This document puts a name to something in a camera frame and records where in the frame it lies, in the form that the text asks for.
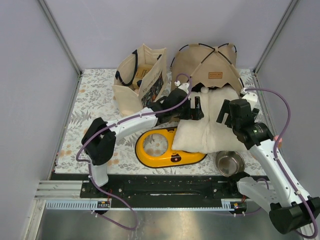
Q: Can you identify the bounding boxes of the white fluffy cushion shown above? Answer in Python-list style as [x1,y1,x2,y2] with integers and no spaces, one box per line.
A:
[172,85,246,154]

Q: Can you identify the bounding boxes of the beige pet tent fabric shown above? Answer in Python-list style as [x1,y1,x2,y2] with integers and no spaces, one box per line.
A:
[170,43,244,95]

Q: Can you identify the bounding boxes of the stainless steel pet bowl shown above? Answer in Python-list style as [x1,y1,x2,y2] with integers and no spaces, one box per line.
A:
[215,151,245,177]

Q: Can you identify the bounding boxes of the black tent pole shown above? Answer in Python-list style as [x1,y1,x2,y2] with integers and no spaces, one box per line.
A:
[214,43,244,94]
[170,43,229,79]

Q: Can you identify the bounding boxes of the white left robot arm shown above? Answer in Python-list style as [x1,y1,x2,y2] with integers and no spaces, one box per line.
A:
[76,88,204,198]

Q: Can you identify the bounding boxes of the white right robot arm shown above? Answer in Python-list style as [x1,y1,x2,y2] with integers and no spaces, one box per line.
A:
[216,98,320,234]

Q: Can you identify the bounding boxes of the white pompom toy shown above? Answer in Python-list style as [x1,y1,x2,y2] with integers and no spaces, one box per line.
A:
[200,86,209,94]

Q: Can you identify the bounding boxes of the pink capped bottle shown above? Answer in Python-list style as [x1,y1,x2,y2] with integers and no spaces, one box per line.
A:
[273,135,283,148]

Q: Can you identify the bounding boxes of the yellow double bowl stand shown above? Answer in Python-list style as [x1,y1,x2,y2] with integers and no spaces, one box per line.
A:
[134,127,207,169]

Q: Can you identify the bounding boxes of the cream canvas tote bag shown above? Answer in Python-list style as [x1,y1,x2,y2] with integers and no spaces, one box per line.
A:
[112,44,168,116]

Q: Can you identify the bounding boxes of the brown cardboard box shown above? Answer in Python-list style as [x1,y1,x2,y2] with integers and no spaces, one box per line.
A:
[132,64,153,89]

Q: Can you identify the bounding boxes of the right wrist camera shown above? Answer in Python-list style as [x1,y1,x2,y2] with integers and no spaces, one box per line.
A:
[240,87,258,109]

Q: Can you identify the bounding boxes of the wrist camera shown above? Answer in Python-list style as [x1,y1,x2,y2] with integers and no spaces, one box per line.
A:
[240,87,258,109]
[174,80,190,95]

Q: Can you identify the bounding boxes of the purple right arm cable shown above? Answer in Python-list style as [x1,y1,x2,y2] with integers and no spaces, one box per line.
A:
[243,87,317,238]

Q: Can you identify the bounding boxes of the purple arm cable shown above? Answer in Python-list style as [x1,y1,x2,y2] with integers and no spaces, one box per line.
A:
[243,87,317,238]
[75,72,193,231]

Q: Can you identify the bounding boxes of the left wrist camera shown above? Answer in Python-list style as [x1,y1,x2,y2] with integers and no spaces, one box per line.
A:
[174,80,190,95]

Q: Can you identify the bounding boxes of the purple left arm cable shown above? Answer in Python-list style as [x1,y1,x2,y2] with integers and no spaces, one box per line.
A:
[75,72,193,231]

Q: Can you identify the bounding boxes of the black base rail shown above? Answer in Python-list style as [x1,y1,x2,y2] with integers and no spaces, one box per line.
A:
[79,173,258,208]

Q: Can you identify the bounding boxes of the white slotted cable duct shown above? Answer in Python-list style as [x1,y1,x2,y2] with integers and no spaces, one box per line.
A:
[45,198,247,212]

